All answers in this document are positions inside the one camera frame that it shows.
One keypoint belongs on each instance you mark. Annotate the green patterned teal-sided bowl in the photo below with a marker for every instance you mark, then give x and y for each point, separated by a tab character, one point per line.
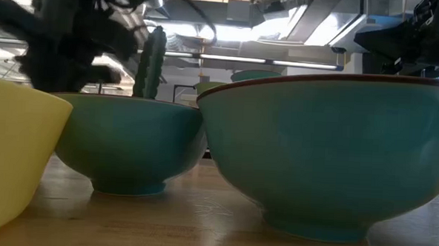
255	76
322	153
129	141

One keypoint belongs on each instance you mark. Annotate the grey ceiling box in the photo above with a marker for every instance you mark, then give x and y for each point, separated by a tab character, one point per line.
239	10

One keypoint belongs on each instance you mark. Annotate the yellow plastic bowl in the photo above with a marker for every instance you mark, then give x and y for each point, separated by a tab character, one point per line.
14	147

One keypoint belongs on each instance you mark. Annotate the long ceiling light fixture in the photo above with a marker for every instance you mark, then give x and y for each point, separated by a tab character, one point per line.
303	64

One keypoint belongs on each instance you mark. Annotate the tall green cactus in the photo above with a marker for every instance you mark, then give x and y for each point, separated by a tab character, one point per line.
151	68

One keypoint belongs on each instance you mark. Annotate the red dotted lime-sided bowl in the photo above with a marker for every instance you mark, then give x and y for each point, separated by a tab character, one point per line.
208	87

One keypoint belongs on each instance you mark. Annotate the black bent metal tube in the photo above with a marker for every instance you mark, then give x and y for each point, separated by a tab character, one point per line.
174	93

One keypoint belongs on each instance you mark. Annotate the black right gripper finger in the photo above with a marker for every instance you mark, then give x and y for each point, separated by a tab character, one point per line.
390	41

